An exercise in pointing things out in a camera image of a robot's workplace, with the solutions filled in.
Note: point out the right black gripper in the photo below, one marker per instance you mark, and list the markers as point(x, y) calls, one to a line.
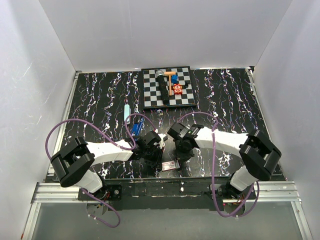
point(181, 157)

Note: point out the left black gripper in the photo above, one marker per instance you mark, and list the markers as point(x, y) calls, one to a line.
point(157, 163)

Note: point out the blue black stapler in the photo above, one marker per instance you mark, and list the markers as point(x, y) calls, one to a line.
point(137, 127)

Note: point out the red white staple box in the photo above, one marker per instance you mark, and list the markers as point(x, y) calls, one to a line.
point(170, 165)

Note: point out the light blue stapler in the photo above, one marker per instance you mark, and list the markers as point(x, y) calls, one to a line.
point(127, 113)

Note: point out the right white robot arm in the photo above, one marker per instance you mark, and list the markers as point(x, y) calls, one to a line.
point(259, 155)

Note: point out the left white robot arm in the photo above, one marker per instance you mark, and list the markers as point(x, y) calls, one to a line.
point(73, 162)

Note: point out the red toy figure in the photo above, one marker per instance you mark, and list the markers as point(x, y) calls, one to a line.
point(177, 89)

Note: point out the black white checkerboard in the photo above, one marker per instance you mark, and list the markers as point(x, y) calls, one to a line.
point(151, 92)

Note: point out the blue toy block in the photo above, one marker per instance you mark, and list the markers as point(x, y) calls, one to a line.
point(174, 79)

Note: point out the wooden toy hammer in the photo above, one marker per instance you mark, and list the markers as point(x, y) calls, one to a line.
point(169, 74)

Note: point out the black microphone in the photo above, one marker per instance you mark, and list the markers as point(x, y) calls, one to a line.
point(159, 76)

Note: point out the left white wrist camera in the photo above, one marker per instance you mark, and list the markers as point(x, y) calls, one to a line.
point(163, 138)

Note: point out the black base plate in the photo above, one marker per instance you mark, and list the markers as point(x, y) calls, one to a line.
point(163, 193)

